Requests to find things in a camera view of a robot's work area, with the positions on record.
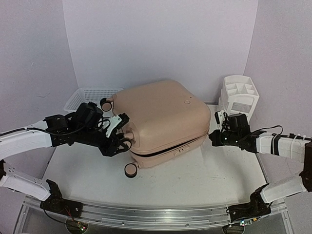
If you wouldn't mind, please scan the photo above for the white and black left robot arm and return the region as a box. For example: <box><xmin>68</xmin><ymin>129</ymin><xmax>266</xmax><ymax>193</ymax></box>
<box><xmin>0</xmin><ymin>102</ymin><xmax>132</xmax><ymax>213</ymax></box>

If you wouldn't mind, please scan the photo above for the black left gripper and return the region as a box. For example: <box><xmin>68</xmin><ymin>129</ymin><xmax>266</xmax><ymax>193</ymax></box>
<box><xmin>74</xmin><ymin>126</ymin><xmax>127</xmax><ymax>156</ymax></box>

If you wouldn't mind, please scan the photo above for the pink hard-shell suitcase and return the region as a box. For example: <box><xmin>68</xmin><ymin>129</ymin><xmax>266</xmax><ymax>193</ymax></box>
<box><xmin>100</xmin><ymin>80</ymin><xmax>211</xmax><ymax>178</ymax></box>

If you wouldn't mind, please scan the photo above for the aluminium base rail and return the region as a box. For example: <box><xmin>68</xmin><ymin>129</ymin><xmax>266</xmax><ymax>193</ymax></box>
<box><xmin>14</xmin><ymin>197</ymin><xmax>293</xmax><ymax>234</ymax></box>

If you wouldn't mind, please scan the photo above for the white perforated plastic basket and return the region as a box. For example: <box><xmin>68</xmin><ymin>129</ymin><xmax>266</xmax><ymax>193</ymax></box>
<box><xmin>63</xmin><ymin>87</ymin><xmax>123</xmax><ymax>113</ymax></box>

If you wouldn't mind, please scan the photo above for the white desktop drawer organizer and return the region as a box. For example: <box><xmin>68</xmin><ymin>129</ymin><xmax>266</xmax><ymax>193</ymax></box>
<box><xmin>218</xmin><ymin>75</ymin><xmax>259</xmax><ymax>121</ymax></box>

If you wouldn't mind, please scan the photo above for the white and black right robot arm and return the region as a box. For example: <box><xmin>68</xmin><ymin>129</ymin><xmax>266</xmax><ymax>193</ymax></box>
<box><xmin>209</xmin><ymin>111</ymin><xmax>312</xmax><ymax>216</ymax></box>

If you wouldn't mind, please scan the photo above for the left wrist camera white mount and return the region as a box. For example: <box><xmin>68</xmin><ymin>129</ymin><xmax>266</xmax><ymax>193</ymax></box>
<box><xmin>103</xmin><ymin>115</ymin><xmax>121</xmax><ymax>138</ymax></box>

